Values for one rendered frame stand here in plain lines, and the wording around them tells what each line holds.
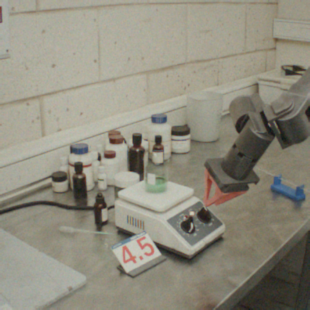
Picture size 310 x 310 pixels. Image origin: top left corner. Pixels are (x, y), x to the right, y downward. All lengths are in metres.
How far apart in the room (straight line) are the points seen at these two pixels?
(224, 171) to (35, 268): 0.39
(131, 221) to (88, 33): 0.61
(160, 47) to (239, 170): 0.84
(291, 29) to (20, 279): 1.82
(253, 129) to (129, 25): 0.76
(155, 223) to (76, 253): 0.17
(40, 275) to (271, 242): 0.47
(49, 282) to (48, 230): 0.22
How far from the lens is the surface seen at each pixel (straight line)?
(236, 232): 1.04
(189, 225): 0.93
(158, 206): 0.94
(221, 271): 0.91
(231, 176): 0.88
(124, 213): 1.00
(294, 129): 0.84
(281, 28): 2.37
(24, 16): 1.23
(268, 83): 2.07
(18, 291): 0.85
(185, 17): 1.74
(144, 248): 0.93
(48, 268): 0.90
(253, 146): 0.84
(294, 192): 1.24
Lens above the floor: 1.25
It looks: 20 degrees down
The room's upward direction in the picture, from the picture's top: straight up
